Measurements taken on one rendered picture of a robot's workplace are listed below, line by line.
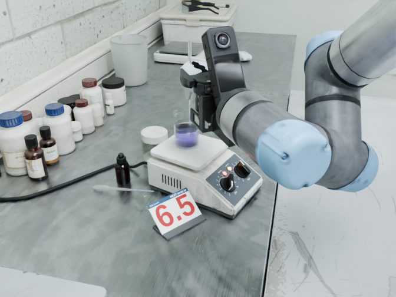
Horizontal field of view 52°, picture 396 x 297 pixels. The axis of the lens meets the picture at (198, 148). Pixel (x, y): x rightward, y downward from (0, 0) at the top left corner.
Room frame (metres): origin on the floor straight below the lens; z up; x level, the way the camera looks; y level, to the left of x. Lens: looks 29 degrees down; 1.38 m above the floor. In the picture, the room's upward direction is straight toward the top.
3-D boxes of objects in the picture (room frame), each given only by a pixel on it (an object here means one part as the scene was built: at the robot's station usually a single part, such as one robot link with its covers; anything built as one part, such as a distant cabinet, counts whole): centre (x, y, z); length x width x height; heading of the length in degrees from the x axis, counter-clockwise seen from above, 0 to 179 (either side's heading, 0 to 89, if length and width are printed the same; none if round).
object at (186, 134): (0.73, 0.02, 1.02); 0.06 x 0.05 x 0.08; 125
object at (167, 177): (0.70, -0.01, 0.94); 0.22 x 0.13 x 0.08; 58
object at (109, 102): (1.08, 0.25, 0.93); 0.02 x 0.02 x 0.06
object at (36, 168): (0.74, 0.34, 0.95); 0.04 x 0.04 x 0.10
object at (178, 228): (0.59, 0.04, 0.92); 0.09 x 0.06 x 0.04; 130
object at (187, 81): (0.63, 0.00, 1.16); 0.09 x 0.05 x 0.02; 24
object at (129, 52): (1.37, 0.24, 0.97); 0.18 x 0.13 x 0.15; 37
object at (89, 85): (1.06, 0.30, 0.95); 0.06 x 0.06 x 0.11
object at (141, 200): (0.64, 0.10, 0.91); 0.06 x 0.06 x 0.02
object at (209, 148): (0.72, 0.02, 0.98); 0.12 x 0.12 x 0.01; 58
